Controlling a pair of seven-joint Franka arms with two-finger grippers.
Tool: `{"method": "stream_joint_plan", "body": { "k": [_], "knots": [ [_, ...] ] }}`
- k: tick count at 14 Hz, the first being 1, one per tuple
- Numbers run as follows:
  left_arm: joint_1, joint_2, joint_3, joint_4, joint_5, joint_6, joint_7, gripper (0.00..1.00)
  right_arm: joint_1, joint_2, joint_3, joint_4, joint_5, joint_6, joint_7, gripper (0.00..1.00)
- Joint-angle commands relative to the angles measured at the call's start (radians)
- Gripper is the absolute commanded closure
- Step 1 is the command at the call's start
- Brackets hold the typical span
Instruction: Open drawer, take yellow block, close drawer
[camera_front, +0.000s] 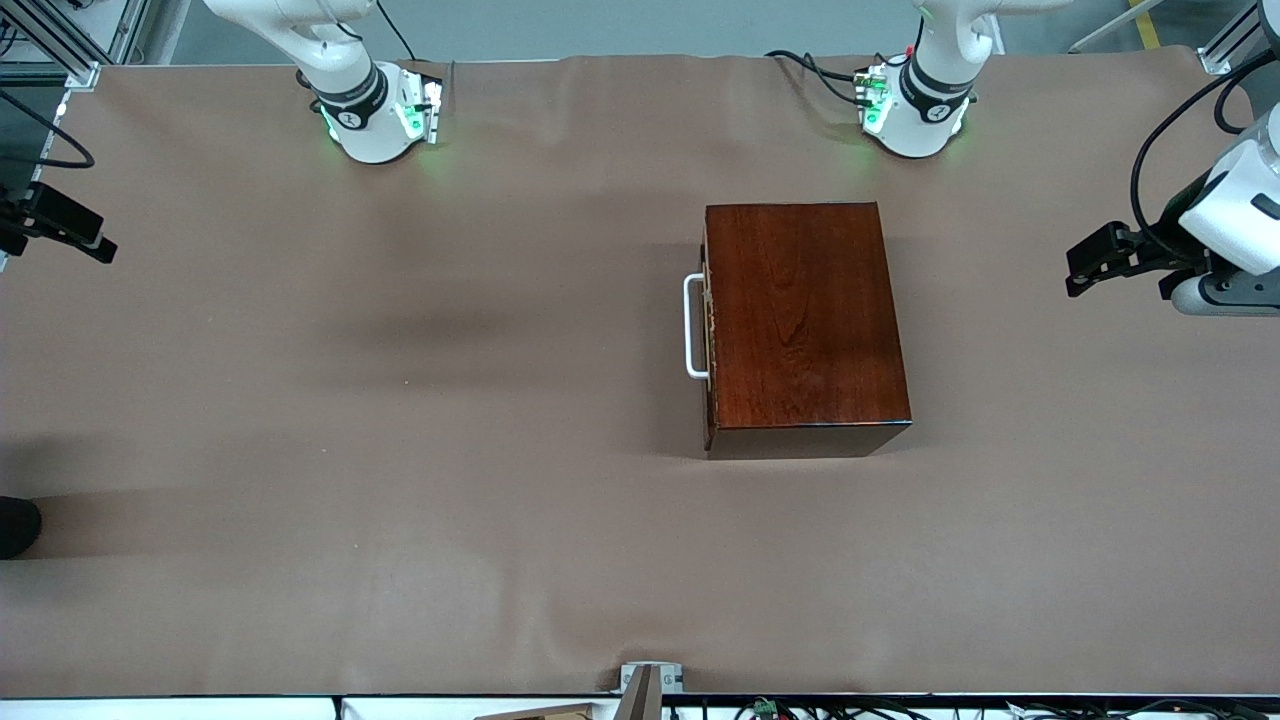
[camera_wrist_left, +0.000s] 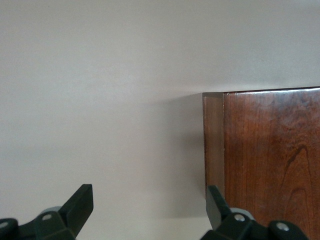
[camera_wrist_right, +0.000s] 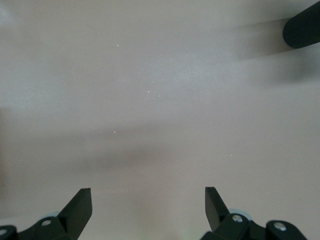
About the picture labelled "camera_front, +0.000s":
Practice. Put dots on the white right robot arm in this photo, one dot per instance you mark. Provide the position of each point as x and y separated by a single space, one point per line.
360 120

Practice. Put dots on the black rounded object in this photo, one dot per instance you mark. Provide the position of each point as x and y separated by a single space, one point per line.
15 528

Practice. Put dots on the brown table cloth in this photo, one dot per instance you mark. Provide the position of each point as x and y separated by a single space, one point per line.
400 450

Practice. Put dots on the dark brown wooden cabinet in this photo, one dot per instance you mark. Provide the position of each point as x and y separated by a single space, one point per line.
800 310

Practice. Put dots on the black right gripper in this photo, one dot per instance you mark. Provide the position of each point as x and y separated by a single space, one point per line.
22 214

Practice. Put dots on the brown wooden board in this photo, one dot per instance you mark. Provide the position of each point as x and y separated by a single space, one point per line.
545 713

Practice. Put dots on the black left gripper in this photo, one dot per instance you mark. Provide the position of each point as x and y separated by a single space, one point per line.
1172 227

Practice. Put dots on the aluminium bracket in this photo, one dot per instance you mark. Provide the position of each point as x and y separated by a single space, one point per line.
672 676

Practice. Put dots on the aluminium frame corner profile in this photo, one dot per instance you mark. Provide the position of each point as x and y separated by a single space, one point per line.
1235 45

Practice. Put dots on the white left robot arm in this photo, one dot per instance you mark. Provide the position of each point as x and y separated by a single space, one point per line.
925 125

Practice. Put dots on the aluminium frame with diagonal bars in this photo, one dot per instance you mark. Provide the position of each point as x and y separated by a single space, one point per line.
60 35

